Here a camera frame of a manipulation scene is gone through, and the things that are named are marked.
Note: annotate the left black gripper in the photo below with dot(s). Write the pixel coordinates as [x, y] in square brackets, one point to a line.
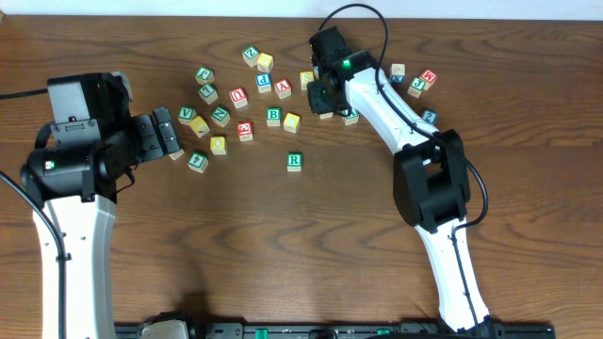
[147, 137]

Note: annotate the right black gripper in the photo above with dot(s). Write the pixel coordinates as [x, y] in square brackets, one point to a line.
[316, 104]

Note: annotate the yellow O block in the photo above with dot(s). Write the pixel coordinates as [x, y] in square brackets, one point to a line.
[325, 116]

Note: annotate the green B block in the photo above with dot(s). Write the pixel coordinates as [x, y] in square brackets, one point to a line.
[273, 116]

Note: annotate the green R block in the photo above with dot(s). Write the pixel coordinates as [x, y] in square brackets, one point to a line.
[294, 162]

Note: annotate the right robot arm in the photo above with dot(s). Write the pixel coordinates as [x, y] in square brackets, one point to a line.
[430, 175]

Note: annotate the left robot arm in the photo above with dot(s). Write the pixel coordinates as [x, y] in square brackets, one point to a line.
[71, 177]

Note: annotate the yellow block far left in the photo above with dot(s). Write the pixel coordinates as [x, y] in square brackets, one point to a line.
[177, 154]

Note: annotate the yellow block centre top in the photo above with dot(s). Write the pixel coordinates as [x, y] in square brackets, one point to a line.
[306, 78]

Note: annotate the green V block left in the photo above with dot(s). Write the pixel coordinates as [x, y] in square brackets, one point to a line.
[186, 115]

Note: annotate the green v block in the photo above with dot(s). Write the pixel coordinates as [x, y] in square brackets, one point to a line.
[351, 116]
[186, 115]

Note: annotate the yellow block near V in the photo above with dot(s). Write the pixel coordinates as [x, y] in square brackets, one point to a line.
[199, 126]

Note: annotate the green V block right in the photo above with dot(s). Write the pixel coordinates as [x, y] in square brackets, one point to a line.
[351, 116]

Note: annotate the green 4 block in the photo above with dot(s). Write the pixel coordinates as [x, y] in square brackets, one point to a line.
[198, 162]

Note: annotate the red A block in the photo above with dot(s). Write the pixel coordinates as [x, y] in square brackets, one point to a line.
[282, 88]

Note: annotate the yellow block beside R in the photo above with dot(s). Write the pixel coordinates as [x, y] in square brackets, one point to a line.
[292, 122]

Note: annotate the yellow block lower middle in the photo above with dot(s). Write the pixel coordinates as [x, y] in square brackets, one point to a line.
[218, 145]

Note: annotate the green N block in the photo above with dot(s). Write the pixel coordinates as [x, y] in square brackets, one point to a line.
[220, 116]

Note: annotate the green 7 block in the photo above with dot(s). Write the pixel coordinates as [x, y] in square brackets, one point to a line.
[208, 94]

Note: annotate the blue P block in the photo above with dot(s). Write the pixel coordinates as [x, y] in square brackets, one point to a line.
[263, 82]

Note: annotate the yellow block beside Z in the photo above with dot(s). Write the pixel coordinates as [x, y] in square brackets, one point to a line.
[264, 63]

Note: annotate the green J block left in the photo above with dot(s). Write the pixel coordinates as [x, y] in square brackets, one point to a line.
[204, 76]

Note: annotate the green j block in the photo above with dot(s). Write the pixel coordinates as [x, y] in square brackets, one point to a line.
[204, 76]
[416, 87]

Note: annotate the white X block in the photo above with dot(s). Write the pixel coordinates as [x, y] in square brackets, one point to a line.
[397, 73]

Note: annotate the red U block left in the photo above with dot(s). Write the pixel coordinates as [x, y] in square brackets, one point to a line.
[238, 97]

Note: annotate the green Z block top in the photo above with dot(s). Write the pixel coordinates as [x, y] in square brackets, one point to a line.
[250, 56]

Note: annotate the green J block right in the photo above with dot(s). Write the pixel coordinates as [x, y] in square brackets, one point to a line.
[416, 87]

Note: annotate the blue 2 block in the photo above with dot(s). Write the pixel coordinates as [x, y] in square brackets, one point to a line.
[430, 116]

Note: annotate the red M block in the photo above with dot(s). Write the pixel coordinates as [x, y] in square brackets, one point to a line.
[429, 77]

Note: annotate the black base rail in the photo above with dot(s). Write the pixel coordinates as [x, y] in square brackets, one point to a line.
[175, 325]

